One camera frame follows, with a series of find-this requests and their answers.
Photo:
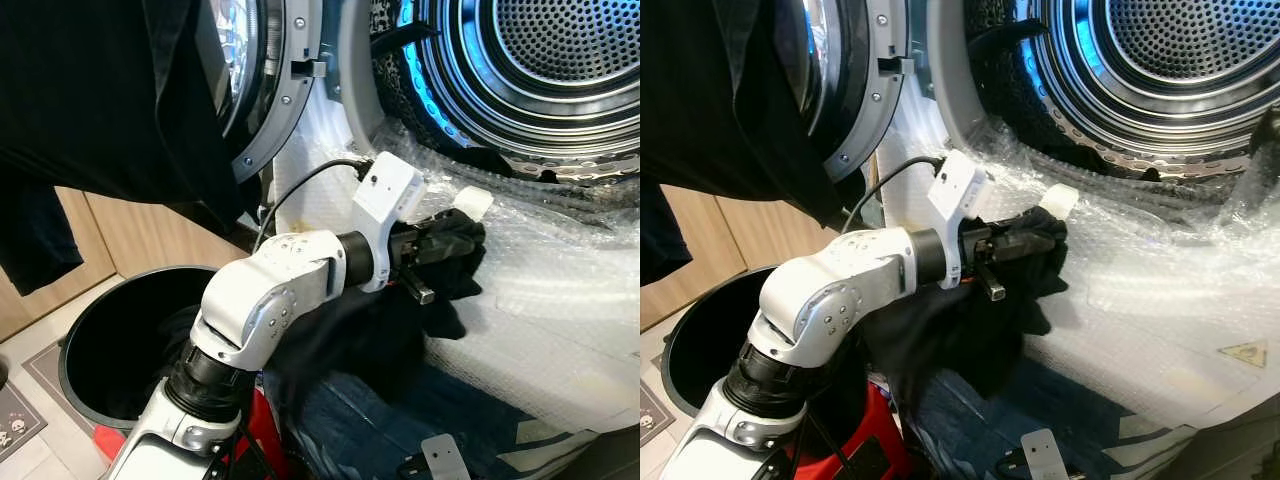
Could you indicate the light wooden cabinet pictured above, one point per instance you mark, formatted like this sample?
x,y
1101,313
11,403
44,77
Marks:
x,y
700,290
150,235

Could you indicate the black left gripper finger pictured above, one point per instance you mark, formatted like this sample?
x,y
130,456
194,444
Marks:
x,y
1035,228
460,255
460,230
1035,254

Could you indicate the large black hanging garment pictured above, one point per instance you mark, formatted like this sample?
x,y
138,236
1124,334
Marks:
x,y
100,90
720,90

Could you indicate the yellow triangular warning sticker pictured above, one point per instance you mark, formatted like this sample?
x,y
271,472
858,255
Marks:
x,y
1243,354

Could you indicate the grey patterned floor mat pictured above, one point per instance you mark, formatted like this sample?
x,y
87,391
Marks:
x,y
18,420
652,410

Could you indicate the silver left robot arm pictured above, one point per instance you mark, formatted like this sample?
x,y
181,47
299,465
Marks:
x,y
255,300
825,300

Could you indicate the white front-loading washing machine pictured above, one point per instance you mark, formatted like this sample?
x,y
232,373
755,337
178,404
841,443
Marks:
x,y
920,125
330,130

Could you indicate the round black laundry bin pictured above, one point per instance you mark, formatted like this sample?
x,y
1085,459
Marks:
x,y
705,340
110,340

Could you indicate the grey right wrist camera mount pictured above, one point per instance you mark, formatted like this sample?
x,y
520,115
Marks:
x,y
444,457
1044,455

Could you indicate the round grey washer door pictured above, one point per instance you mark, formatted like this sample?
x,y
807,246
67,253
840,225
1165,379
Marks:
x,y
870,90
285,90

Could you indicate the white plastic block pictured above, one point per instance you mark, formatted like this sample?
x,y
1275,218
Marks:
x,y
1058,200
473,203

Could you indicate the perforated steel washer drum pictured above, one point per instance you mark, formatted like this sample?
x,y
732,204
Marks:
x,y
1150,60
540,60

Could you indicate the blue denim jeans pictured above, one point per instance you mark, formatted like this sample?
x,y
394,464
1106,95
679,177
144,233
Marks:
x,y
380,430
990,420

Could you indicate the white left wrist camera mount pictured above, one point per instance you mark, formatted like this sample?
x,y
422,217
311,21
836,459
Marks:
x,y
388,200
958,195

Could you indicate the black cloth in drum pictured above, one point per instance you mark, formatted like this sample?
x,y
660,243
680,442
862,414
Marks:
x,y
1005,38

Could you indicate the clear bubble wrap sheet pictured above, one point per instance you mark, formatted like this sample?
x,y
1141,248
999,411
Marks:
x,y
550,290
1150,290

